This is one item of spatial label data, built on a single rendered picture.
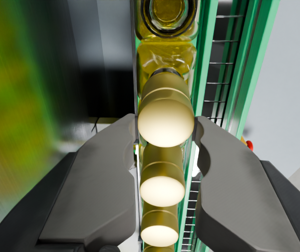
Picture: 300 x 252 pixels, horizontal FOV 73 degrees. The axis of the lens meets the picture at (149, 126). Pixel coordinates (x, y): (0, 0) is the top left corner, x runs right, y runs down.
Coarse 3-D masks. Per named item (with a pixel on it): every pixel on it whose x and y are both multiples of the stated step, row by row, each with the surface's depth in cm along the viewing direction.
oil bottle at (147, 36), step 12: (156, 0) 17; (168, 0) 17; (156, 12) 17; (168, 12) 17; (144, 24) 15; (192, 24) 15; (144, 36) 16; (156, 36) 16; (180, 36) 16; (192, 36) 17
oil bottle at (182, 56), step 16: (144, 48) 18; (160, 48) 17; (176, 48) 17; (192, 48) 18; (144, 64) 17; (160, 64) 17; (176, 64) 17; (192, 64) 17; (144, 80) 18; (192, 80) 18
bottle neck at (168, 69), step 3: (159, 69) 17; (162, 69) 16; (165, 69) 16; (168, 69) 16; (171, 69) 16; (174, 69) 17; (153, 72) 17; (156, 72) 16; (159, 72) 16; (171, 72) 16; (174, 72) 16; (177, 72) 17; (180, 75) 17
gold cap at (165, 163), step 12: (144, 156) 17; (156, 156) 16; (168, 156) 16; (180, 156) 17; (144, 168) 16; (156, 168) 14; (168, 168) 14; (180, 168) 15; (144, 180) 14; (156, 180) 14; (168, 180) 14; (180, 180) 14; (144, 192) 15; (156, 192) 15; (168, 192) 15; (180, 192) 15; (156, 204) 15; (168, 204) 15
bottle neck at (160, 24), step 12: (144, 0) 10; (180, 0) 14; (192, 0) 10; (144, 12) 10; (180, 12) 14; (192, 12) 10; (156, 24) 11; (168, 24) 13; (180, 24) 11; (168, 36) 11
